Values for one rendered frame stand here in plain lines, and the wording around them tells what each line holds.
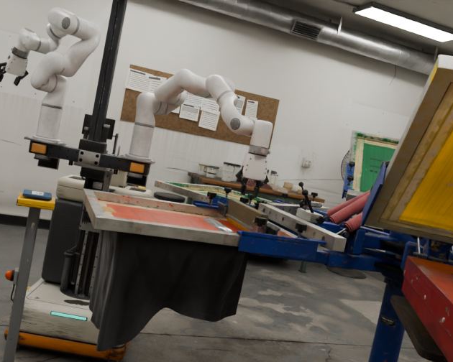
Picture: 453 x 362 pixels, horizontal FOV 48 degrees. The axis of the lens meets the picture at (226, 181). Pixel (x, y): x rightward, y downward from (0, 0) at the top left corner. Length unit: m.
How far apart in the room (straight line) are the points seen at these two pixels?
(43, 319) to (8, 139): 3.10
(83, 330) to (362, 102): 4.96
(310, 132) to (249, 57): 1.21
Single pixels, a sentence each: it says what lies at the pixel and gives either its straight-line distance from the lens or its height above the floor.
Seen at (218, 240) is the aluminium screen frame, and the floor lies 0.96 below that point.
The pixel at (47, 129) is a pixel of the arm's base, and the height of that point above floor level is 1.19.
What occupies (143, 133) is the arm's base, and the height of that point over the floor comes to 1.25.
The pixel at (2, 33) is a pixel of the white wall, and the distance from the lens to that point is 5.71.
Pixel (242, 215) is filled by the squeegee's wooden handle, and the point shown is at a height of 1.02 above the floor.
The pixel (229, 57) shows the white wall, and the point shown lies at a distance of 6.03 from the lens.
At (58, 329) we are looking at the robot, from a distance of 2.88.
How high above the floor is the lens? 1.29
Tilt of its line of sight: 4 degrees down
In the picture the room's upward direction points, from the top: 11 degrees clockwise
